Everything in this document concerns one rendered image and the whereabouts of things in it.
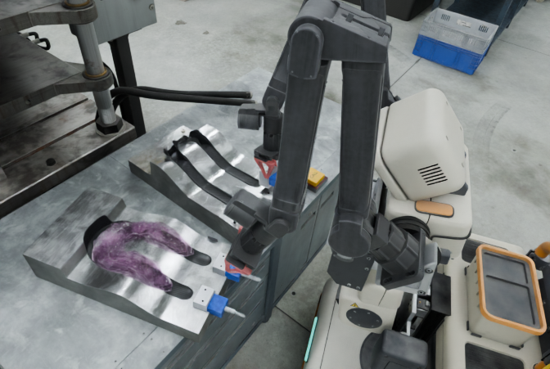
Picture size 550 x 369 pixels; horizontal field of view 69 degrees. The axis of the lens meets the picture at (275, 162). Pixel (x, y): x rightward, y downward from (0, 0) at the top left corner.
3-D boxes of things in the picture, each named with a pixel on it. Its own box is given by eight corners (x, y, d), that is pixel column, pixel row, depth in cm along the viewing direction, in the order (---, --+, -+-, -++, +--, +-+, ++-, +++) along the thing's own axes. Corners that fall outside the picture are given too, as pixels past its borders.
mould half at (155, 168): (287, 199, 138) (291, 171, 129) (238, 248, 122) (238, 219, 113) (184, 137, 158) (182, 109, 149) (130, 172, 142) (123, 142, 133)
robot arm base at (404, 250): (423, 281, 71) (426, 230, 80) (394, 254, 69) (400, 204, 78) (385, 291, 77) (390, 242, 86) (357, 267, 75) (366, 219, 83)
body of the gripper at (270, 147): (253, 155, 117) (253, 132, 113) (273, 141, 124) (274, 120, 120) (271, 163, 113) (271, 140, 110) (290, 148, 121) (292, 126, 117)
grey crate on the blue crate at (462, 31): (493, 41, 383) (500, 26, 373) (480, 56, 358) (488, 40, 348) (432, 21, 407) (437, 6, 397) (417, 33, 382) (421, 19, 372)
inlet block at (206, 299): (248, 312, 105) (249, 302, 101) (241, 330, 101) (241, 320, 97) (203, 294, 107) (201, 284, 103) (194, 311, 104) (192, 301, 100)
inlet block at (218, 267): (263, 277, 112) (264, 267, 108) (256, 293, 109) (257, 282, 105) (220, 263, 115) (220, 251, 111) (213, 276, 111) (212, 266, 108)
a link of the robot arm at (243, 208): (292, 230, 76) (304, 198, 82) (241, 196, 74) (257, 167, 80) (262, 254, 84) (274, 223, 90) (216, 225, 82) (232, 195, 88)
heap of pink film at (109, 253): (198, 245, 115) (196, 228, 109) (165, 299, 102) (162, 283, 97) (120, 218, 120) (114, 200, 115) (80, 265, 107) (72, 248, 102)
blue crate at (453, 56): (484, 60, 398) (493, 40, 383) (471, 77, 372) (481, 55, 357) (426, 40, 422) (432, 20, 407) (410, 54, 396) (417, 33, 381)
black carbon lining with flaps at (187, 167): (263, 186, 132) (265, 165, 126) (232, 215, 122) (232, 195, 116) (188, 141, 146) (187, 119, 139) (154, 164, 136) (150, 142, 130)
